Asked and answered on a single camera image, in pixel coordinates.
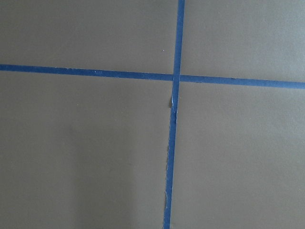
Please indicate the brown paper table mat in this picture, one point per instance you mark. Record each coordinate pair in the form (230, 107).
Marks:
(152, 114)

